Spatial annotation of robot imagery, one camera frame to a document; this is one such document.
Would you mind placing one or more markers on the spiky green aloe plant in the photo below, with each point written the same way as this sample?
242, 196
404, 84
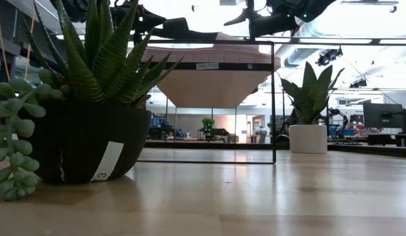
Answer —
101, 65

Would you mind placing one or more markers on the black computer monitor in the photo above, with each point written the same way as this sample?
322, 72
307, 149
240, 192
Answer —
383, 114

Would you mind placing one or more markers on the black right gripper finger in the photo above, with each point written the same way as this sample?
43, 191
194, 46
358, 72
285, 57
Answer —
239, 18

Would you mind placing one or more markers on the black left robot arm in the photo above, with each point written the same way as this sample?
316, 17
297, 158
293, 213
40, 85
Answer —
75, 10

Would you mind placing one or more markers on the black bowl planter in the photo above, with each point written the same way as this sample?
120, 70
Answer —
75, 141

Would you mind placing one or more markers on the small black ceiling device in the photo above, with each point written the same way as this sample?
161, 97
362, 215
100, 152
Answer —
358, 84

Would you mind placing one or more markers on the black background robot arm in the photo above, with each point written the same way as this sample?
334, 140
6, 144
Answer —
343, 119

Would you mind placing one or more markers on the black slide sandal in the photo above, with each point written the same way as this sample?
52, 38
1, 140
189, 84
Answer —
190, 32

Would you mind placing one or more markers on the pale green trailing succulent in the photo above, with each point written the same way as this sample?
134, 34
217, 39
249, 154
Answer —
24, 128

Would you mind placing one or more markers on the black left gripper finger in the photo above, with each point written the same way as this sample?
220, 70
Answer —
157, 23

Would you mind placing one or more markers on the white cylindrical pot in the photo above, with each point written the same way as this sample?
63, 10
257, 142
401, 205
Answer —
307, 139

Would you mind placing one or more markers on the small green background plant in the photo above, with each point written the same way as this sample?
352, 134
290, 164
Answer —
208, 123

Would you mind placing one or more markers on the green snake plant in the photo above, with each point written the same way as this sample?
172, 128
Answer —
312, 98

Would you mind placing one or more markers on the black ceiling-mounted device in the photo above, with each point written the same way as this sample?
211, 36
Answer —
327, 57

